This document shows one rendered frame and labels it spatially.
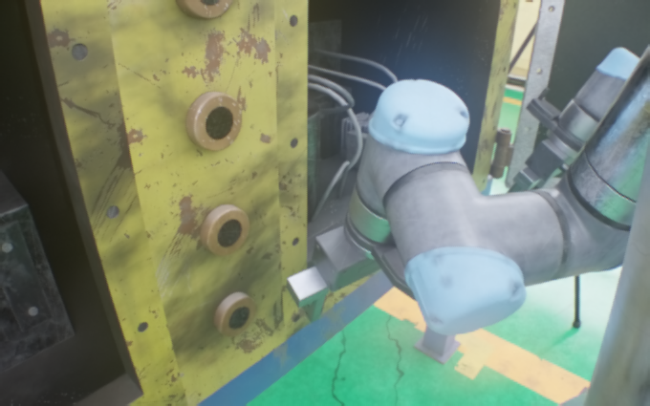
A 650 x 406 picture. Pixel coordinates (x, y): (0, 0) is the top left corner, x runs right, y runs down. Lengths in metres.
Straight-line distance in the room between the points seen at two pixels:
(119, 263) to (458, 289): 0.28
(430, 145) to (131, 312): 0.31
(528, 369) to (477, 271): 1.32
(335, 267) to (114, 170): 0.23
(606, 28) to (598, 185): 0.74
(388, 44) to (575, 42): 0.40
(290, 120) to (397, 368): 1.12
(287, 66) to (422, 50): 0.56
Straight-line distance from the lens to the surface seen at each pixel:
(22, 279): 0.63
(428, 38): 0.98
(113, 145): 0.38
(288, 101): 0.47
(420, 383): 1.47
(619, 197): 0.34
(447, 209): 0.32
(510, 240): 0.32
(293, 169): 0.51
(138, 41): 0.37
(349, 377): 1.45
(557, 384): 1.61
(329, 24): 0.94
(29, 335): 0.69
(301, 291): 0.49
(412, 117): 0.34
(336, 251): 0.46
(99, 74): 0.36
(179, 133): 0.40
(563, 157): 0.79
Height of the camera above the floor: 1.12
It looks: 29 degrees down
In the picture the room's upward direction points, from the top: 1 degrees clockwise
